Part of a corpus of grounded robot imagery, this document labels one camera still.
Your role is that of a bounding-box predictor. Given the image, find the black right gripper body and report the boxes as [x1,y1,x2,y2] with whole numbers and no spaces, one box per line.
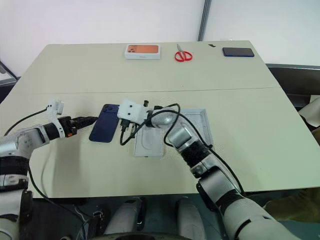
[119,118,138,133]

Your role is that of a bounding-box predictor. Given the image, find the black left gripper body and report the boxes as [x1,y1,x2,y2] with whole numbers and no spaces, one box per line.
[60,115,78,139]

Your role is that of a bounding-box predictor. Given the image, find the dark blue smartphone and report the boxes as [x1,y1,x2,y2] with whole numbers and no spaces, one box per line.
[88,103,121,144]

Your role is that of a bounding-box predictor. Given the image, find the white iPhone box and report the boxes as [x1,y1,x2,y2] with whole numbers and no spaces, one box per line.
[178,107,215,149]

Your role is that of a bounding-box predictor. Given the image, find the white phone box base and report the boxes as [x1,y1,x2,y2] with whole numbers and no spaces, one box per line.
[133,124,165,161]

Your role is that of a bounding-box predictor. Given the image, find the white box with orange phone print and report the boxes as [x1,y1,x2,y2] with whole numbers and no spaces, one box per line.
[123,43,161,61]

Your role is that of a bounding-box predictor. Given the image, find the dark blue flat phone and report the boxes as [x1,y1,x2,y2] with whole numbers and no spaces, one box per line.
[222,47,255,58]

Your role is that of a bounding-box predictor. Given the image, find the grey rounded robot leg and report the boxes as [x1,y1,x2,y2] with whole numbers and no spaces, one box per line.
[103,196,148,236]
[174,196,207,240]

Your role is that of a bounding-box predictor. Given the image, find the dark grey bench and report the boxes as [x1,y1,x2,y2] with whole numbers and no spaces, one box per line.
[264,63,320,109]

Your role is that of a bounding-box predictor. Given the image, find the white rounded plastic object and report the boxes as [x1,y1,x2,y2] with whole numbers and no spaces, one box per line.
[298,95,320,131]

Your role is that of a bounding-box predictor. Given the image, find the olive yellow fabric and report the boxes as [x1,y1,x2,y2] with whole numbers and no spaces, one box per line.
[264,188,320,224]

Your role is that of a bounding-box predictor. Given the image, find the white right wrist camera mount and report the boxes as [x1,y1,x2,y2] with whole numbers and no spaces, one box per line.
[116,98,149,125]

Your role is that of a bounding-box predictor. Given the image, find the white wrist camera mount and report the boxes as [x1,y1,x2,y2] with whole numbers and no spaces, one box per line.
[46,98,65,124]
[116,98,149,125]

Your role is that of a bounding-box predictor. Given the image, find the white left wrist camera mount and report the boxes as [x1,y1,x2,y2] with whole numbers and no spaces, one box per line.
[46,98,65,124]

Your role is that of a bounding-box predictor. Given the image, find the grey metal frame shelf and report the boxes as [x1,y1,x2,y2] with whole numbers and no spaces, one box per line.
[0,58,21,87]

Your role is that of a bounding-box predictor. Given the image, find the red handled scissors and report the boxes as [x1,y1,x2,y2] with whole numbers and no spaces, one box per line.
[173,43,194,63]

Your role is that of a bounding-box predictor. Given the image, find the grey metal post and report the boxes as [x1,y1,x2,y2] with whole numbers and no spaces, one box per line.
[197,0,214,42]

